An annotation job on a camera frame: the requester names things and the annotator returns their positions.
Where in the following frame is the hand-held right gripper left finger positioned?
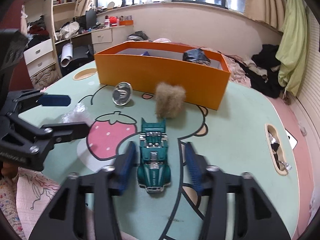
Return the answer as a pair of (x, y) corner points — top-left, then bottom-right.
(29, 141), (137, 240)

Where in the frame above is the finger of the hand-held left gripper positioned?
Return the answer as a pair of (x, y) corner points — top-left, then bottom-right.
(6, 89), (71, 118)
(32, 122), (90, 154)

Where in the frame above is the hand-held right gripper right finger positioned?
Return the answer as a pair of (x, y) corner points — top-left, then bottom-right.
(186, 142), (292, 240)

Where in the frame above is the clear plastic bag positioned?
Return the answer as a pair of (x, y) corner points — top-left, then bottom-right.
(61, 102), (93, 128)

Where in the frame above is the teal toy car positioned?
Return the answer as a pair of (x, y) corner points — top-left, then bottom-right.
(137, 117), (172, 193)

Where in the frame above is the orange storage box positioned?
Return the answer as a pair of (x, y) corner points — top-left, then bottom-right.
(94, 42), (231, 111)

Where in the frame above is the person's left forearm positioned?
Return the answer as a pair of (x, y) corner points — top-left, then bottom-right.
(0, 161), (25, 235)

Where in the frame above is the green cartoon print desktop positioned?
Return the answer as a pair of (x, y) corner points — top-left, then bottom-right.
(17, 60), (300, 240)

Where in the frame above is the beige patterned bedding bundle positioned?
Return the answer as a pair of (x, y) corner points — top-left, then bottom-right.
(31, 67), (60, 89)

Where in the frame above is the white drawer cabinet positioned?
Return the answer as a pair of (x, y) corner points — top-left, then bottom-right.
(24, 39), (57, 78)

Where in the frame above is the dark clothing heap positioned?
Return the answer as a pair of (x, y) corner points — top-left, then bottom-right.
(26, 16), (52, 49)

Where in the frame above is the rolled white paper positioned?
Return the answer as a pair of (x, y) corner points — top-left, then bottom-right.
(61, 42), (74, 67)

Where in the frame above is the white clothes heap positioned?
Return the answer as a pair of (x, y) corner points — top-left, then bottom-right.
(59, 21), (80, 40)

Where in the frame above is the tan fluffy pompom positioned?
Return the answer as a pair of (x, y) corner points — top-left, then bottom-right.
(153, 81), (186, 119)

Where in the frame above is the pink leaf print fabric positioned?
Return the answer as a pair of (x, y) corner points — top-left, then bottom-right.
(15, 167), (63, 240)

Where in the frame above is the white desk with drawer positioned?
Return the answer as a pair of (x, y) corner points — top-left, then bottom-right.
(55, 27), (114, 63)

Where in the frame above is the black monitor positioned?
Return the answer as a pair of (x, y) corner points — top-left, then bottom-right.
(85, 10), (97, 29)

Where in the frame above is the photo card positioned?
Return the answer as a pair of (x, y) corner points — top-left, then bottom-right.
(285, 129), (298, 150)

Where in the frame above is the grey striped bag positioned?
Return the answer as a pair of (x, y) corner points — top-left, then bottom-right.
(127, 31), (149, 41)

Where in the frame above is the dark blue cloth bag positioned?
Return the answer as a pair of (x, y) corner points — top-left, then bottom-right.
(182, 48), (212, 66)

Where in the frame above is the black clothes pile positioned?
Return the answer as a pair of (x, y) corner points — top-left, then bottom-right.
(246, 44), (284, 98)

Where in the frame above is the light green hanging garment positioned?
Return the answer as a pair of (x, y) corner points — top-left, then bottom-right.
(275, 0), (310, 97)

